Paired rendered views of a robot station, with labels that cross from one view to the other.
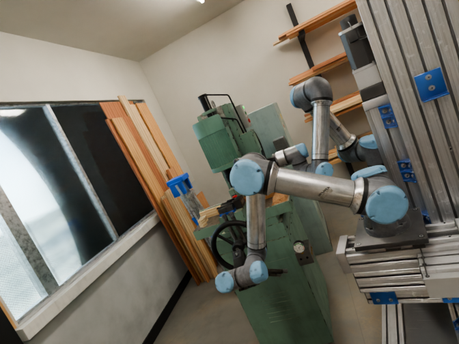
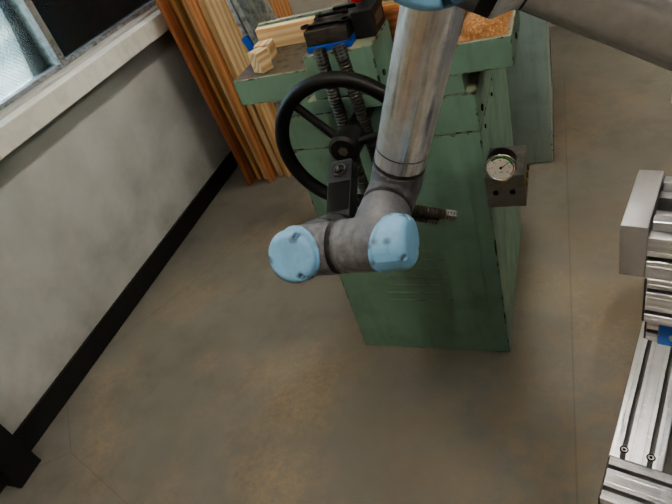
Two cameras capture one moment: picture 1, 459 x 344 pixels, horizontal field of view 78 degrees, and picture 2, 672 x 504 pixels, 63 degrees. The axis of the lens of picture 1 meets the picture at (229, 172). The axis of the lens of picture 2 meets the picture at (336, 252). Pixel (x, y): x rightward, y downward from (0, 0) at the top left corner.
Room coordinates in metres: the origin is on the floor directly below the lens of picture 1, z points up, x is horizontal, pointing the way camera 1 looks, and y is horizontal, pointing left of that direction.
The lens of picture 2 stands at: (0.42, 0.02, 1.29)
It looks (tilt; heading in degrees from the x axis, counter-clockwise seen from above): 37 degrees down; 11
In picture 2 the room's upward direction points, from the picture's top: 20 degrees counter-clockwise
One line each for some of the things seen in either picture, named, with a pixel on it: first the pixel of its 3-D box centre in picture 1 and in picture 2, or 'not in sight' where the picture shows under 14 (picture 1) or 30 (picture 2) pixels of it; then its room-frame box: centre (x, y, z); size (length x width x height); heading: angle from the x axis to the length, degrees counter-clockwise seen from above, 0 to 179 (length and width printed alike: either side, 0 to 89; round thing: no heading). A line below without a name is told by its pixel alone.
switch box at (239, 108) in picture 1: (242, 117); not in sight; (1.95, -0.23, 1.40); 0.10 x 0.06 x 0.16; 161
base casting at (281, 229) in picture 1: (255, 218); (402, 67); (1.81, -0.03, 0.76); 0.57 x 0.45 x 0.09; 161
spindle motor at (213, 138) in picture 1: (216, 144); not in sight; (1.69, 0.00, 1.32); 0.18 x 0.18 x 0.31
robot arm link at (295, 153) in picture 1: (296, 153); not in sight; (1.38, -0.34, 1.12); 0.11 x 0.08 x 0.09; 71
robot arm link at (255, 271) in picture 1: (252, 271); (376, 236); (1.02, 0.07, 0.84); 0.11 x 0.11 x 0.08; 71
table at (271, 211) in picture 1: (242, 218); (367, 63); (1.59, 0.04, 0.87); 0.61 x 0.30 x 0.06; 71
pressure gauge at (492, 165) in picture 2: (299, 247); (501, 166); (1.41, -0.17, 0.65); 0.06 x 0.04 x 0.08; 71
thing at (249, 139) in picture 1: (251, 142); not in sight; (1.85, -0.21, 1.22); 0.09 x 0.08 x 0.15; 161
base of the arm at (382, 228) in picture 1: (383, 214); not in sight; (0.96, -0.44, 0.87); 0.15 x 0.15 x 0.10
